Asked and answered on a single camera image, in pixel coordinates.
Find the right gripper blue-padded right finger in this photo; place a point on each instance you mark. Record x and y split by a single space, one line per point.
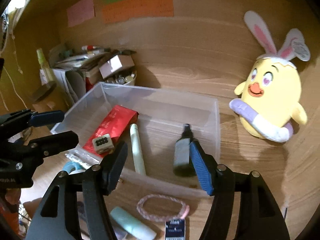
259 215

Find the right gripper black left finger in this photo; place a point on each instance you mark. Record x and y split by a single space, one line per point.
57 214

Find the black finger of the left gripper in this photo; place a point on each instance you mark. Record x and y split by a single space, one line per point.
54 144

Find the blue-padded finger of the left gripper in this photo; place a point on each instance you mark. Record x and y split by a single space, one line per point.
46 118

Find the white pen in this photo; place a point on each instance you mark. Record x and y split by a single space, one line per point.
84 159

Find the small white dice eraser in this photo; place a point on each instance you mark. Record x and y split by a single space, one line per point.
103 144

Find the red paper packet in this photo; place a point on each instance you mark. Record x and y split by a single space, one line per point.
115 124

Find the mint green tube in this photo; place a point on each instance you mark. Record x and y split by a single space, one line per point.
132 225

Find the blue Max staples box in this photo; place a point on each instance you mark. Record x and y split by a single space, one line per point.
175 230

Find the dark green spray bottle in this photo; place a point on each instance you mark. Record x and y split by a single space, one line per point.
182 164

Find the pale green cosmetic tube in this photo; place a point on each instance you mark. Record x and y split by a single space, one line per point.
137 150

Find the person's left hand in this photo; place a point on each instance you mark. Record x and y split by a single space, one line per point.
13 196

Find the brown jar with dark lid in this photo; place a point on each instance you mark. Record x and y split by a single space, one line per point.
49 98

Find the yellow-green spray bottle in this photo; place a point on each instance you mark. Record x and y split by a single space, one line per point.
48 72

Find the stack of papers and books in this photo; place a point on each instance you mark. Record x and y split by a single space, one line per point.
75 74

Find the red and white marker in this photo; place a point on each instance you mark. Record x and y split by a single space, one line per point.
90 47

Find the white bowl of trinkets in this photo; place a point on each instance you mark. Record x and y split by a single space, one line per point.
127 79

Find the small white cardboard box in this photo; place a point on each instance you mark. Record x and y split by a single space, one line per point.
115 65

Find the yellow chick bunny plush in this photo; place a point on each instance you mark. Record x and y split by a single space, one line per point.
269 98

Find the pink sticky note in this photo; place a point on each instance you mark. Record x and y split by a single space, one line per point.
80 12

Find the clear plastic storage bin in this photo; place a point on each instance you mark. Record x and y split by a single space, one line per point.
161 116

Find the orange sticky note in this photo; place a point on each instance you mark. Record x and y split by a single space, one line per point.
127 9

